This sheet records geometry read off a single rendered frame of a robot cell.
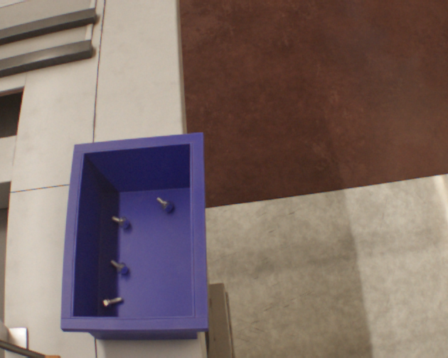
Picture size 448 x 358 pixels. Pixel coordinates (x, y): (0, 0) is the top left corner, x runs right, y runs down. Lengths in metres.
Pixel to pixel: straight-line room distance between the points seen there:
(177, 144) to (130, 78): 0.22
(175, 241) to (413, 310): 0.99
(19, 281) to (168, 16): 0.47
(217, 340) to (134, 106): 0.46
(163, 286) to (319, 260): 0.99
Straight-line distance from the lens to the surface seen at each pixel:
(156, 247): 0.78
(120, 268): 0.76
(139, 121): 0.89
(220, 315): 1.19
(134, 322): 0.66
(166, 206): 0.79
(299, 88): 2.03
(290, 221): 1.76
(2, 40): 1.09
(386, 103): 2.02
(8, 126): 1.05
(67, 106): 0.94
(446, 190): 1.87
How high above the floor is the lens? 1.51
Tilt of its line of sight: 55 degrees down
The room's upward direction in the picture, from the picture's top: 7 degrees counter-clockwise
